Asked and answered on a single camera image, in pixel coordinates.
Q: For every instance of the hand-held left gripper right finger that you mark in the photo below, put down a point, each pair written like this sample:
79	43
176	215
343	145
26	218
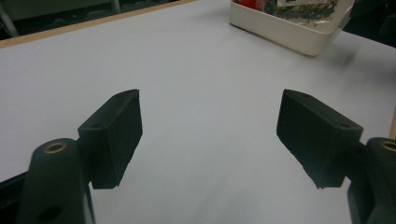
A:
317	140

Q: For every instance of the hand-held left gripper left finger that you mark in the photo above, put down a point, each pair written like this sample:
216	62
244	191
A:
115	140

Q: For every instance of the white plastic bin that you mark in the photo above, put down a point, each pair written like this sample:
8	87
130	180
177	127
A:
280	31

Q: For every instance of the clear dark seaweed packet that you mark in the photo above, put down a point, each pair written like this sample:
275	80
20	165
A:
299	12

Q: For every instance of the red snack packet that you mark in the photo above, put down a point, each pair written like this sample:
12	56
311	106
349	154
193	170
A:
252	3

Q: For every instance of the white table mat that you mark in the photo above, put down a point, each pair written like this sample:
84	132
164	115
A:
202	93

